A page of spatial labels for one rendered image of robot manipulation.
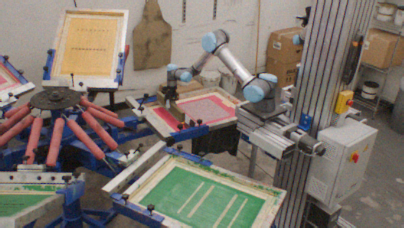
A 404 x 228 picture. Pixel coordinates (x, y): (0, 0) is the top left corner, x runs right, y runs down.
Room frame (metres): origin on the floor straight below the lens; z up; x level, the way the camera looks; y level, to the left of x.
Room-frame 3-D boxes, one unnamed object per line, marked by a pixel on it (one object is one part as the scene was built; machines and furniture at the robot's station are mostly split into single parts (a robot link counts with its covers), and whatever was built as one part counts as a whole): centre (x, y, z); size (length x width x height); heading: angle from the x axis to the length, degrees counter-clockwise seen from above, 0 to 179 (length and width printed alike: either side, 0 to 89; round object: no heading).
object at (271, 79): (2.24, -0.41, 1.42); 0.13 x 0.12 x 0.14; 145
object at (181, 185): (1.70, 0.09, 1.05); 1.08 x 0.61 x 0.23; 64
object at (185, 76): (2.49, 0.14, 1.35); 0.11 x 0.11 x 0.08; 55
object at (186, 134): (2.32, 0.08, 0.98); 0.30 x 0.05 x 0.07; 124
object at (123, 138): (2.44, 0.39, 0.89); 1.24 x 0.06 x 0.06; 124
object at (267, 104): (2.24, -0.41, 1.31); 0.15 x 0.15 x 0.10
